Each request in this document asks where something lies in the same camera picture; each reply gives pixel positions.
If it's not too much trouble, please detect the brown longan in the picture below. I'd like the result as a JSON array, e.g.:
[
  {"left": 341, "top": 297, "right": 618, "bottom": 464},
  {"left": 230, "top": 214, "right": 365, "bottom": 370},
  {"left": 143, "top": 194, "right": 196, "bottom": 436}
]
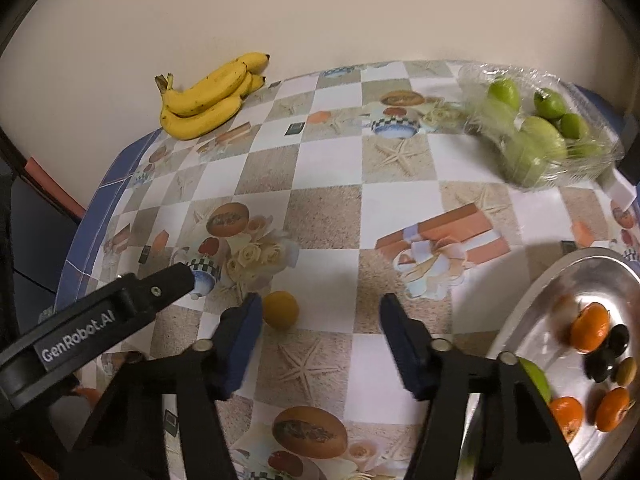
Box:
[
  {"left": 262, "top": 290, "right": 299, "bottom": 330},
  {"left": 614, "top": 356, "right": 638, "bottom": 387}
]

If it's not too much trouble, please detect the orange with stem stick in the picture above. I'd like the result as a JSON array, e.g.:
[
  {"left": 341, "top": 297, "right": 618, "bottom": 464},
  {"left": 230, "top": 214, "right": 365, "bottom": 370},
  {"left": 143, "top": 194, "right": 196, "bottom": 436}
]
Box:
[{"left": 548, "top": 396, "right": 585, "bottom": 444}]

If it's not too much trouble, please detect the orange tangerine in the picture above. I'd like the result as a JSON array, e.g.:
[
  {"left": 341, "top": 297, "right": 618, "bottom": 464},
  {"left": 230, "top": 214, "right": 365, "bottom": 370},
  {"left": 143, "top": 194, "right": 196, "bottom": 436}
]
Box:
[
  {"left": 570, "top": 302, "right": 610, "bottom": 354},
  {"left": 596, "top": 387, "right": 632, "bottom": 432}
]

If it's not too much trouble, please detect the dark plum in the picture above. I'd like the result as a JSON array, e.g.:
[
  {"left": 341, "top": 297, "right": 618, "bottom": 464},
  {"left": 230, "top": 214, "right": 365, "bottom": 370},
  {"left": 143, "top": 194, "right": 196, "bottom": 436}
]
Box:
[
  {"left": 584, "top": 349, "right": 616, "bottom": 384},
  {"left": 606, "top": 324, "right": 630, "bottom": 358}
]

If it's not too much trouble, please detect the clear box of green fruits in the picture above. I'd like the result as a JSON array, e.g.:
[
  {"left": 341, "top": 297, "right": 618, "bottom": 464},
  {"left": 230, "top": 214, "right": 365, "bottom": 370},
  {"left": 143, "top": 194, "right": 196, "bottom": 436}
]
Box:
[{"left": 457, "top": 62, "right": 623, "bottom": 188}]

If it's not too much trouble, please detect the person's hand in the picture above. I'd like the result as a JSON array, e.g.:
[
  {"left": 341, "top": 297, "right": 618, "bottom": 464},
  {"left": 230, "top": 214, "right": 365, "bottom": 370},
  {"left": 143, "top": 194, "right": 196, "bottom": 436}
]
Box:
[{"left": 72, "top": 350, "right": 146, "bottom": 411}]

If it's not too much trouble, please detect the checkered picture tablecloth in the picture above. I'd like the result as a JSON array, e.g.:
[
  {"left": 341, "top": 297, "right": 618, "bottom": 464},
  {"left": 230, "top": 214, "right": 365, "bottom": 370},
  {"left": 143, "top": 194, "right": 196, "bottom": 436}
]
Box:
[{"left": 58, "top": 61, "right": 639, "bottom": 479}]

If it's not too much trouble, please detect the silver metal bowl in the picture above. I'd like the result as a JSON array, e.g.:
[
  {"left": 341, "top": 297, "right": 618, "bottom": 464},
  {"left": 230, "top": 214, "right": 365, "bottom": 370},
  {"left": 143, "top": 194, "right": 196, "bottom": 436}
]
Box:
[{"left": 488, "top": 248, "right": 639, "bottom": 479}]

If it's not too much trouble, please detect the yellow banana bunch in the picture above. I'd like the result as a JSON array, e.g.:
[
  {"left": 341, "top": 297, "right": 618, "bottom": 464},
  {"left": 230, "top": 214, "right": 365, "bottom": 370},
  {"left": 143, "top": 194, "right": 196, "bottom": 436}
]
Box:
[{"left": 154, "top": 52, "right": 270, "bottom": 141}]

